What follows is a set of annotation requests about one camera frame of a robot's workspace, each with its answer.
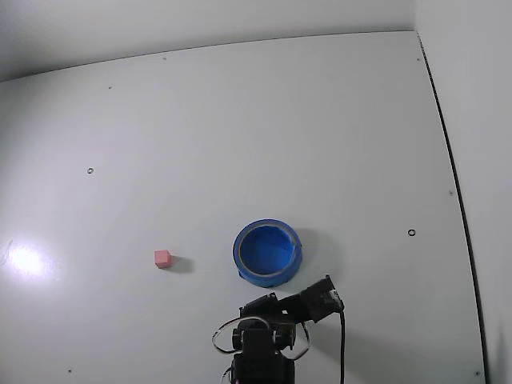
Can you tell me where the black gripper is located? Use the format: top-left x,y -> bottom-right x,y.
238,293 -> 309,326

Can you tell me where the blue tape roll bin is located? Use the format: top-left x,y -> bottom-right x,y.
232,218 -> 302,288

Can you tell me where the white servo wire loop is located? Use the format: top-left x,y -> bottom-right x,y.
286,323 -> 311,359
211,318 -> 242,355

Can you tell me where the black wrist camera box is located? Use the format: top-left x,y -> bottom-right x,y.
299,274 -> 346,324

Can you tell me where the black camera cable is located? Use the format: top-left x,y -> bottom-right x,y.
337,310 -> 347,384

